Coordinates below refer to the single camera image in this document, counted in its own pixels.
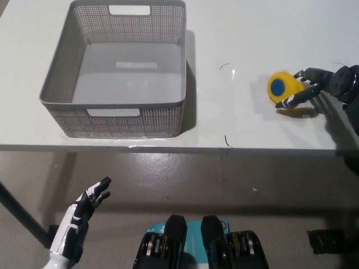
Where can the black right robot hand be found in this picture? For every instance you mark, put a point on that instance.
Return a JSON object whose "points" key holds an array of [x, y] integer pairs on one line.
{"points": [[324, 81]]}

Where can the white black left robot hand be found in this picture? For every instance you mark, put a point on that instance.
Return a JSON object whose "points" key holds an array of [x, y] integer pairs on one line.
{"points": [[75, 221]]}

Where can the yellow rubber duck toy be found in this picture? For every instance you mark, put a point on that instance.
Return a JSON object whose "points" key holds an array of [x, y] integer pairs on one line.
{"points": [[291, 84]]}

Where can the black table foot pad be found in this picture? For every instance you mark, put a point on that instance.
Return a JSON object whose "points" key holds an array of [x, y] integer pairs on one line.
{"points": [[326, 241], [54, 235]]}

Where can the black table leg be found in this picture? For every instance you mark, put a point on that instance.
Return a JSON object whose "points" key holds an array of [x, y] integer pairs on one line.
{"points": [[352, 165], [19, 214]]}

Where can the black teal robot body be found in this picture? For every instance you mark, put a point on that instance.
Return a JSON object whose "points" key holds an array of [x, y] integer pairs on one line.
{"points": [[174, 235]]}

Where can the grey perforated plastic basket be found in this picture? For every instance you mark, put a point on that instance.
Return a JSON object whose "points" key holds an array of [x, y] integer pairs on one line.
{"points": [[117, 70]]}

